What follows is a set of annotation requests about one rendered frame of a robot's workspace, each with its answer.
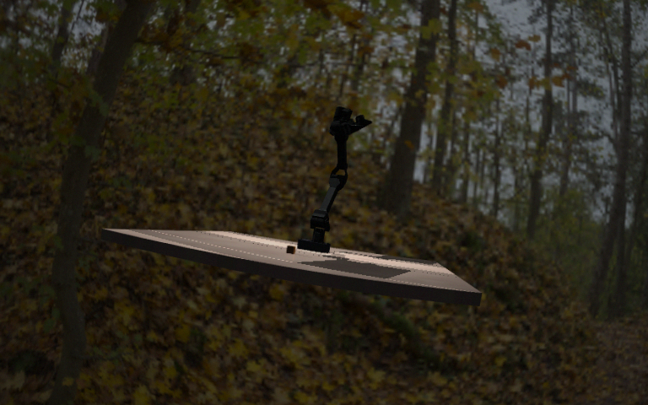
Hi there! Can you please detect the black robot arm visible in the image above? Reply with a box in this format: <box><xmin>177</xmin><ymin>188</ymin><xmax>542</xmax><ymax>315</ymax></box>
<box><xmin>310</xmin><ymin>106</ymin><xmax>353</xmax><ymax>244</ymax></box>

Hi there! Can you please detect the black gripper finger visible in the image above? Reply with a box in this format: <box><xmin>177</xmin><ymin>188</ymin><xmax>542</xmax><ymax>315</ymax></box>
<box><xmin>359</xmin><ymin>116</ymin><xmax>372</xmax><ymax>127</ymax></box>
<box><xmin>346</xmin><ymin>122</ymin><xmax>363</xmax><ymax>135</ymax></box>

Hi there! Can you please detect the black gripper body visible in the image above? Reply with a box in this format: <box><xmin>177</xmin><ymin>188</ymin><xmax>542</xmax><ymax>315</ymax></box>
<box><xmin>338</xmin><ymin>115</ymin><xmax>365</xmax><ymax>137</ymax></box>

